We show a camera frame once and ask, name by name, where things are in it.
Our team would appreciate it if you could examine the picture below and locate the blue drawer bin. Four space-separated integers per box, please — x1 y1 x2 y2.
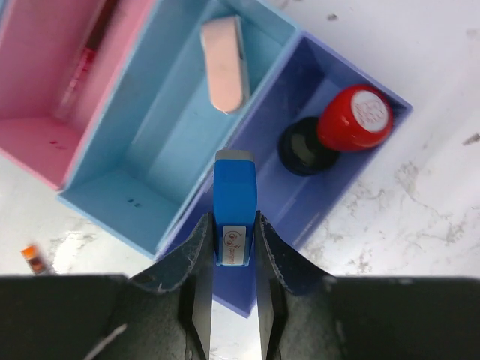
59 1 299 258

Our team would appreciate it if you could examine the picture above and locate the blue pencil sharpener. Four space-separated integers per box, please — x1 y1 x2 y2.
213 149 257 267

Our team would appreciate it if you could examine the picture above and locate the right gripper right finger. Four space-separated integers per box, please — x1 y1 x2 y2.
255 214 479 359

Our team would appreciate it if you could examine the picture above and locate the red pen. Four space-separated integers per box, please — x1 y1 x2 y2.
21 244 49 275
54 0 119 122

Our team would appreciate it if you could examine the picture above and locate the pink eraser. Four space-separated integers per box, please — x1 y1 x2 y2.
200 15 251 113

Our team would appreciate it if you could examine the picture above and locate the red black round stamp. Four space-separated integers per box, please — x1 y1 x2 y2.
278 84 393 176

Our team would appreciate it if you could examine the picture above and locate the pink drawer bin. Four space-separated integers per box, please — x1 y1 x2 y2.
1 1 154 190

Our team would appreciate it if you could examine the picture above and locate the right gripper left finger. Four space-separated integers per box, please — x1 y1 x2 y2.
1 214 213 359

